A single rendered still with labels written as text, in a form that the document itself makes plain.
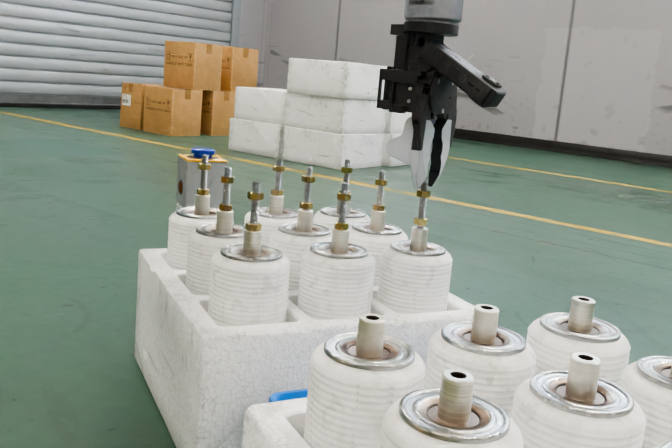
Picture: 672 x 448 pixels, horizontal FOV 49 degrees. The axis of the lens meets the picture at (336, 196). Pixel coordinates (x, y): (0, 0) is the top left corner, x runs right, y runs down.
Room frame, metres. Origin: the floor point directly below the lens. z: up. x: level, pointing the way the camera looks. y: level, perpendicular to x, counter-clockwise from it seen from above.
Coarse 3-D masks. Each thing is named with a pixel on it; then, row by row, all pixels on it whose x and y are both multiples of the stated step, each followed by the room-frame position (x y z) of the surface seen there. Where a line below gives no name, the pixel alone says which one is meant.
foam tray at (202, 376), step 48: (144, 288) 1.06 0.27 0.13; (144, 336) 1.04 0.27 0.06; (192, 336) 0.80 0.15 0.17; (240, 336) 0.78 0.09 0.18; (288, 336) 0.80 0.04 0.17; (192, 384) 0.79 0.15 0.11; (240, 384) 0.78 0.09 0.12; (288, 384) 0.81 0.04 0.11; (192, 432) 0.78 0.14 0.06; (240, 432) 0.78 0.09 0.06
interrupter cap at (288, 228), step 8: (280, 224) 1.03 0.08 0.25; (288, 224) 1.04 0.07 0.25; (296, 224) 1.04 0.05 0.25; (312, 224) 1.05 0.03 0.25; (288, 232) 0.99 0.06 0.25; (296, 232) 0.99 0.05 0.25; (304, 232) 0.99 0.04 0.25; (312, 232) 1.00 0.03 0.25; (320, 232) 1.00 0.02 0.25; (328, 232) 1.01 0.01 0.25
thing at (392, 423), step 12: (396, 408) 0.48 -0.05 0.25; (384, 420) 0.47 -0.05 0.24; (396, 420) 0.46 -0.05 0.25; (384, 432) 0.46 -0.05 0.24; (396, 432) 0.45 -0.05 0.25; (408, 432) 0.44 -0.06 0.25; (516, 432) 0.46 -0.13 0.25; (384, 444) 0.46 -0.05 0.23; (396, 444) 0.44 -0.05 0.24; (408, 444) 0.44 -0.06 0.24; (420, 444) 0.43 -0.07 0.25; (432, 444) 0.43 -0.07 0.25; (444, 444) 0.43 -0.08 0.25; (456, 444) 0.43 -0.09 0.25; (468, 444) 0.43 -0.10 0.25; (480, 444) 0.43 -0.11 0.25; (492, 444) 0.44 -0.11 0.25; (504, 444) 0.44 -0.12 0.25; (516, 444) 0.45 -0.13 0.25
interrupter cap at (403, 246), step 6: (402, 240) 0.99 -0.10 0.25; (408, 240) 1.00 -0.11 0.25; (390, 246) 0.96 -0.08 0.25; (396, 246) 0.96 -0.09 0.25; (402, 246) 0.97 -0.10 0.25; (408, 246) 0.98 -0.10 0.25; (426, 246) 0.98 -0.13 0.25; (432, 246) 0.98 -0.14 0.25; (438, 246) 0.98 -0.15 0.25; (402, 252) 0.94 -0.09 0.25; (408, 252) 0.93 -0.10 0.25; (414, 252) 0.93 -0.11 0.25; (420, 252) 0.94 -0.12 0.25; (426, 252) 0.94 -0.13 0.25; (432, 252) 0.94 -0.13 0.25; (438, 252) 0.94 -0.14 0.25; (444, 252) 0.95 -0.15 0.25
